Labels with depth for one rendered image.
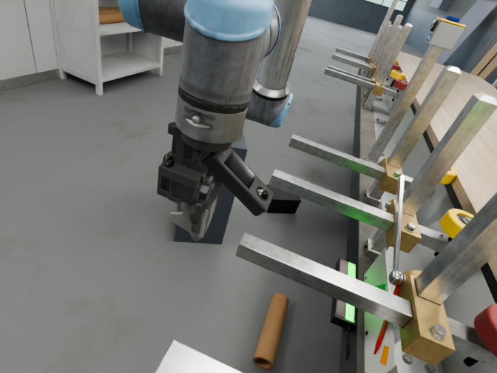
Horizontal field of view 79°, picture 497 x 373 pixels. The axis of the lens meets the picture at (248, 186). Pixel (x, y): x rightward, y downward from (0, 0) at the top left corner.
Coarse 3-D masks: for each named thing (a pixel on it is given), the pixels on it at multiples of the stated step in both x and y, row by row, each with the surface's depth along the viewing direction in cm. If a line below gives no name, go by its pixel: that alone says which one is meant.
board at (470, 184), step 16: (400, 64) 212; (416, 64) 231; (432, 80) 192; (464, 80) 226; (480, 80) 248; (416, 96) 145; (448, 96) 163; (464, 96) 174; (496, 96) 202; (448, 112) 134; (496, 112) 159; (432, 128) 110; (448, 128) 115; (496, 128) 132; (480, 144) 108; (496, 144) 113; (464, 160) 92; (480, 160) 95; (496, 160) 99; (464, 176) 82; (480, 176) 84; (496, 176) 87; (464, 192) 74; (480, 192) 76; (464, 208) 72; (480, 208) 69; (496, 256) 57; (496, 272) 55
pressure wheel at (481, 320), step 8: (496, 304) 45; (488, 312) 43; (496, 312) 43; (480, 320) 44; (488, 320) 43; (496, 320) 42; (480, 328) 43; (488, 328) 42; (496, 328) 41; (480, 336) 43; (488, 336) 42; (496, 336) 41; (488, 344) 42; (496, 344) 41; (496, 352) 41; (464, 360) 48; (472, 360) 47
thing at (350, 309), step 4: (348, 264) 73; (352, 264) 73; (348, 268) 72; (352, 268) 72; (348, 272) 71; (352, 272) 71; (352, 276) 70; (348, 304) 64; (348, 308) 63; (352, 308) 63; (348, 312) 62; (352, 312) 62; (348, 316) 61; (352, 316) 62; (352, 320) 61
